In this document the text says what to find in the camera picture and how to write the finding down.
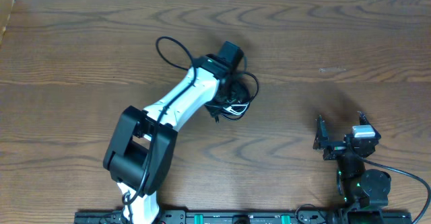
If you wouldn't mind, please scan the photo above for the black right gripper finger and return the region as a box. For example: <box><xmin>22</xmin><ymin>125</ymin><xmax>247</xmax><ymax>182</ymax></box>
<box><xmin>312</xmin><ymin>115</ymin><xmax>329</xmax><ymax>150</ymax></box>
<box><xmin>358</xmin><ymin>111</ymin><xmax>370</xmax><ymax>125</ymax></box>

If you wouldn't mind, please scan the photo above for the white usb cable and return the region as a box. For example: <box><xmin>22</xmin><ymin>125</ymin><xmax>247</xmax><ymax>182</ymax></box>
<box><xmin>224</xmin><ymin>103</ymin><xmax>250</xmax><ymax>116</ymax></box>

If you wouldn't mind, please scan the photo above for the black usb cable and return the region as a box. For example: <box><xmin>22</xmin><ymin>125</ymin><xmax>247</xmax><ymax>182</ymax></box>
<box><xmin>210</xmin><ymin>54</ymin><xmax>260</xmax><ymax>124</ymax></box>

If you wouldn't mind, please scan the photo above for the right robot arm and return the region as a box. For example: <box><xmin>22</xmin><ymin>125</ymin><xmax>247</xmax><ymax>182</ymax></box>
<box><xmin>313</xmin><ymin>112</ymin><xmax>391</xmax><ymax>223</ymax></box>

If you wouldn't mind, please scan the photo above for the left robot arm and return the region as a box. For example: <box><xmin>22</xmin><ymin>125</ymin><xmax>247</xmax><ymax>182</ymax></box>
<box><xmin>103</xmin><ymin>42</ymin><xmax>252</xmax><ymax>223</ymax></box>

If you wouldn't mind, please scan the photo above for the right camera black cable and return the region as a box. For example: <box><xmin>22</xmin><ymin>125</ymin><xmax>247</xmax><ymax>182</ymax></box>
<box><xmin>353</xmin><ymin>152</ymin><xmax>431</xmax><ymax>224</ymax></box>

